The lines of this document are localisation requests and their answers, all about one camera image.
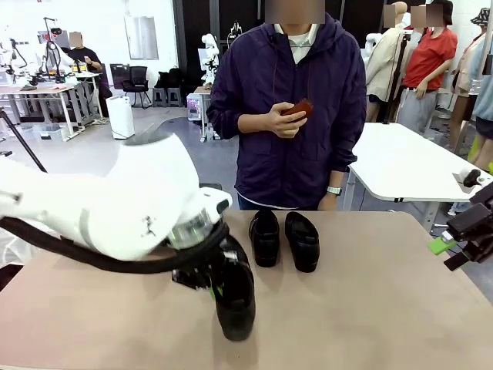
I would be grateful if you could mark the reddish-brown shoe brush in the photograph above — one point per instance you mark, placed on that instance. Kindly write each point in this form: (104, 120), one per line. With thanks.
(300, 108)

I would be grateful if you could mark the person's right hand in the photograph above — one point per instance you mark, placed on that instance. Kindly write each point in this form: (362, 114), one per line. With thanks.
(275, 121)

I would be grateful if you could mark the white workbench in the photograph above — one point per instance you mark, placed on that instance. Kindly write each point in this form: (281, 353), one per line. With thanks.
(38, 89)

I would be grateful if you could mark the white plastic sheet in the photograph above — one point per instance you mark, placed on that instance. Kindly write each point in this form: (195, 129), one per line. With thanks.
(11, 246)

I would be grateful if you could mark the person in purple hooded jacket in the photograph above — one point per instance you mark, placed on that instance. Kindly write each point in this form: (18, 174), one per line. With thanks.
(285, 165)

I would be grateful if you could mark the black light stand pole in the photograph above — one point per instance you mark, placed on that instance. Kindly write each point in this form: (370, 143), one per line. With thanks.
(396, 79)

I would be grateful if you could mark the black office chair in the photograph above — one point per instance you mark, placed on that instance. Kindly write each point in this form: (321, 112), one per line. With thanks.
(136, 79)

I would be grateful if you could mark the person in black t-shirt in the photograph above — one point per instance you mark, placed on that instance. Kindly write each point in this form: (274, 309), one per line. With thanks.
(82, 56)

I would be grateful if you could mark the person's right forearm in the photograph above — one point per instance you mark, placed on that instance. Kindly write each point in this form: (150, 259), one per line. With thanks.
(227, 121)

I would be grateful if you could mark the mannequin in light blue top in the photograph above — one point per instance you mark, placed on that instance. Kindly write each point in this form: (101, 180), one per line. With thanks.
(486, 96)

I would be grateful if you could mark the mannequin with bucket hat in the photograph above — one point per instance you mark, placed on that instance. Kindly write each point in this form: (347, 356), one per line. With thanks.
(464, 77)

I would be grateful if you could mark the clear storage bin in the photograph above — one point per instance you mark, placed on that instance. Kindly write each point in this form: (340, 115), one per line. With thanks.
(52, 133)

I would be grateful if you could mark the black pointed dress shoe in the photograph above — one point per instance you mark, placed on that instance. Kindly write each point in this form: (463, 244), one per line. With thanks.
(235, 316)

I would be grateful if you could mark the grey wall panel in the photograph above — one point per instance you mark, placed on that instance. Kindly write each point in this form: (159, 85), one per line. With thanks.
(141, 38)

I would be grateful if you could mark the silver wristwatch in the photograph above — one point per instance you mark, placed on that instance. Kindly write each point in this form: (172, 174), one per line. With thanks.
(334, 190)

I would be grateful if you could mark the mannequin in beige jacket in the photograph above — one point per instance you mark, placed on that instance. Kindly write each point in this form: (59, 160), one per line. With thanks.
(385, 65)

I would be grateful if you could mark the black round-toe leather shoe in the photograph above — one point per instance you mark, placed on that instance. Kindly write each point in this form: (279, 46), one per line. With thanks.
(304, 246)
(265, 239)

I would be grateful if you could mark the person's left hand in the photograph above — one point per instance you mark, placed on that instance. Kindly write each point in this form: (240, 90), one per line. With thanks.
(330, 202)

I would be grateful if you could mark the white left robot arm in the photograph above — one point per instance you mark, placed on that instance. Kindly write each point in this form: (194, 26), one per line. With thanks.
(115, 208)

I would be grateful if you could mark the person's left forearm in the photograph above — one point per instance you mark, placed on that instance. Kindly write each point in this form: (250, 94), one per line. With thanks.
(337, 177)

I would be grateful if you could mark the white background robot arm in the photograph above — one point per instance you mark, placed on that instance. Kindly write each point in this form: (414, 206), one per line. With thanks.
(210, 42)
(371, 40)

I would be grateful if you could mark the black backpack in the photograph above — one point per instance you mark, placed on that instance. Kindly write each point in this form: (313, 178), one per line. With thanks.
(169, 79)

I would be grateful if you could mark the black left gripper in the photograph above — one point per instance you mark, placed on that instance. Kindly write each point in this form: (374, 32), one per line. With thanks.
(196, 277)

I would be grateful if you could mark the white air purifier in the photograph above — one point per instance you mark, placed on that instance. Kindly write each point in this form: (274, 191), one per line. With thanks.
(120, 117)

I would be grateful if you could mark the computer tower with lights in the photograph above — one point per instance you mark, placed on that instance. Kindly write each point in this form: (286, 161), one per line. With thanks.
(194, 108)

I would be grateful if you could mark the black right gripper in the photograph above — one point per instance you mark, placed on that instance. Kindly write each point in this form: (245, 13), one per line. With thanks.
(473, 227)

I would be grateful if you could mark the black tripod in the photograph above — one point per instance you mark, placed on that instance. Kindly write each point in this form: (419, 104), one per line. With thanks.
(23, 140)

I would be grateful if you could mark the white side table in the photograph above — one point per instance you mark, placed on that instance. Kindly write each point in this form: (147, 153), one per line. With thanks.
(404, 162)

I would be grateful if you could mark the mannequin in red t-shirt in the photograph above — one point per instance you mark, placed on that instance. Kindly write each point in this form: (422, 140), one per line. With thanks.
(427, 58)

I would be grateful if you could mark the grey stool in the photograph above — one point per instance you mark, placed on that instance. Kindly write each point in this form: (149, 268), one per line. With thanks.
(174, 96)
(159, 96)

